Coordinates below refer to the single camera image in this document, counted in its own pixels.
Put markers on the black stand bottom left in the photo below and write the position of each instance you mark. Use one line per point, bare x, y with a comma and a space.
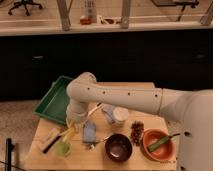
8, 155

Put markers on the white lidded jar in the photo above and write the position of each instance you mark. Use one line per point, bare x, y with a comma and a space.
120, 115

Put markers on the orange bowl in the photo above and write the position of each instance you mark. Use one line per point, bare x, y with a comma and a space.
164, 153

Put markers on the green plastic cup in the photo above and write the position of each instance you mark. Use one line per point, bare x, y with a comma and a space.
62, 148

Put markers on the metal spoon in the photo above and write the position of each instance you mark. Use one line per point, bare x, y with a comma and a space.
92, 145

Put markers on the red object on shelf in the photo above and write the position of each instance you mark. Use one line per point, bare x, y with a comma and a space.
85, 21

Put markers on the green cucumber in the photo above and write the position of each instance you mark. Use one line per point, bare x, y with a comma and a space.
157, 144

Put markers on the dark purple bowl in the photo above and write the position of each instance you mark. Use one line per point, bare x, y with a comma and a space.
118, 148

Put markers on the yellow banana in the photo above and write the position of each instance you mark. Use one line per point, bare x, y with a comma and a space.
68, 134

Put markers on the wooden black brush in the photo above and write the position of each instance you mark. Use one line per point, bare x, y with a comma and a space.
48, 140

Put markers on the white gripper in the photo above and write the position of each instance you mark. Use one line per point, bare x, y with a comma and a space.
77, 113

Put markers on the black office chair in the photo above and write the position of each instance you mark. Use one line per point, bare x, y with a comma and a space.
24, 3

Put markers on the blue sponge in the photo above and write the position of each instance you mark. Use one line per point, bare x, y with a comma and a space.
89, 132

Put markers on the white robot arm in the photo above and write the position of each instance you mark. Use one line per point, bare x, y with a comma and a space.
192, 109

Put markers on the green plastic tray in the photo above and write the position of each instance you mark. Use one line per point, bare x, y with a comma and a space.
54, 103

